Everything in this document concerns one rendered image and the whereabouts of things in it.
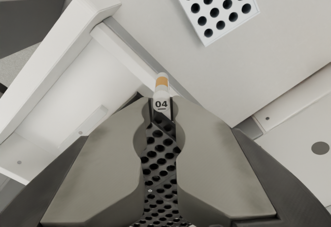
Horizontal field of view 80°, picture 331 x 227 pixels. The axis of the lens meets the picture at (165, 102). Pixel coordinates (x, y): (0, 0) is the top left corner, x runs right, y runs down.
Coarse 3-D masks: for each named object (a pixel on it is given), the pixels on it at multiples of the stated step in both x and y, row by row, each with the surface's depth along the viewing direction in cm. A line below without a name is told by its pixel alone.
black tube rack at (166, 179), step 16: (160, 112) 26; (160, 128) 24; (160, 144) 24; (144, 160) 27; (160, 160) 30; (144, 176) 27; (160, 176) 27; (160, 192) 29; (176, 192) 30; (144, 208) 32; (160, 208) 31; (176, 208) 31; (144, 224) 33; (160, 224) 33; (176, 224) 33; (192, 224) 33
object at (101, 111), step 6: (102, 108) 28; (96, 114) 28; (102, 114) 28; (90, 120) 29; (96, 120) 29; (84, 126) 29; (90, 126) 29; (72, 132) 31; (78, 132) 30; (84, 132) 30; (66, 138) 31; (72, 138) 30; (60, 144) 32; (66, 144) 31; (60, 150) 32
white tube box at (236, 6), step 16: (192, 0) 26; (208, 0) 28; (224, 0) 29; (240, 0) 26; (192, 16) 27; (208, 16) 27; (224, 16) 27; (240, 16) 27; (208, 32) 30; (224, 32) 28
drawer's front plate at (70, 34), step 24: (72, 0) 14; (96, 0) 16; (72, 24) 15; (96, 24) 18; (48, 48) 16; (72, 48) 17; (24, 72) 17; (48, 72) 17; (24, 96) 18; (0, 120) 19
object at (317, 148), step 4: (316, 144) 29; (320, 144) 29; (324, 144) 28; (312, 148) 29; (316, 148) 29; (320, 148) 28; (324, 148) 28; (328, 148) 28; (316, 152) 28; (320, 152) 28; (324, 152) 28
